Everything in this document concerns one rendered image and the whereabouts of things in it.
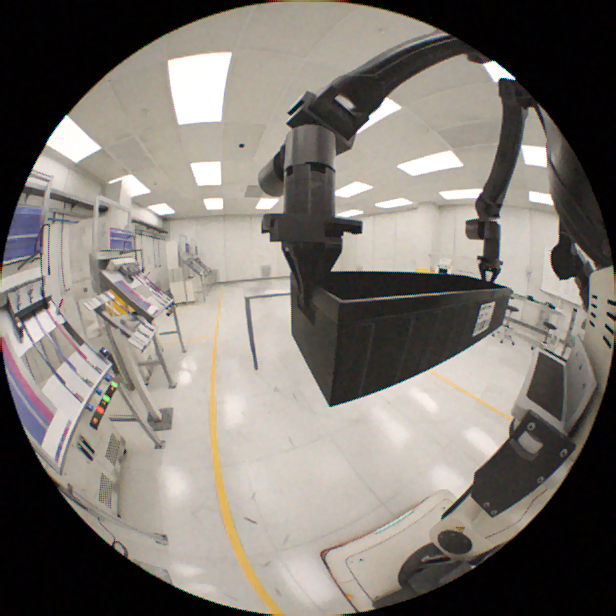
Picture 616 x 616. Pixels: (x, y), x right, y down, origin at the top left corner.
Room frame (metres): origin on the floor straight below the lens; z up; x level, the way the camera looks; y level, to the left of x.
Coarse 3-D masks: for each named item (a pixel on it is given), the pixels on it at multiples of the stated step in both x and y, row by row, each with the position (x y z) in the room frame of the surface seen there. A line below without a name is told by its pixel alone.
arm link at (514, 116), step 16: (512, 96) 0.10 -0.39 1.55; (512, 112) 0.14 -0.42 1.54; (512, 128) 0.17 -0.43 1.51; (512, 144) 0.20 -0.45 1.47; (496, 160) 0.27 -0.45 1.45; (512, 160) 0.22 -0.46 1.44; (496, 176) 0.29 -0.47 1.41; (480, 192) 0.36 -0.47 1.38; (496, 192) 0.31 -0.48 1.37; (496, 208) 0.34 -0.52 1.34
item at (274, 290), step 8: (248, 288) 1.87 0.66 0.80; (256, 288) 1.87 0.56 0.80; (264, 288) 1.86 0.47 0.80; (272, 288) 1.85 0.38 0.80; (280, 288) 1.84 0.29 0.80; (288, 288) 1.84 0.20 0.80; (248, 296) 1.51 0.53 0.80; (256, 296) 1.54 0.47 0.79; (264, 296) 1.57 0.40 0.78; (272, 296) 1.59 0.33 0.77; (248, 304) 1.51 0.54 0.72; (248, 312) 1.51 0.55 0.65; (248, 320) 1.50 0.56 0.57; (248, 328) 1.88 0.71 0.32; (256, 360) 1.51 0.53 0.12; (256, 368) 1.51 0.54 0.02
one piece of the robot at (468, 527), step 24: (600, 288) 0.00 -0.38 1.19; (600, 312) -0.01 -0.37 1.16; (600, 336) -0.02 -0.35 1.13; (600, 360) -0.03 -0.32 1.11; (600, 384) -0.05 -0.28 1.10; (576, 432) -0.06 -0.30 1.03; (576, 456) -0.09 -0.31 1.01; (528, 504) -0.10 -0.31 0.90; (432, 528) -0.03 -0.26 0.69; (456, 528) -0.05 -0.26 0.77; (480, 528) -0.08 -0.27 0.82; (504, 528) -0.11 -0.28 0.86; (456, 552) -0.13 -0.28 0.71; (480, 552) -0.16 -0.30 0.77
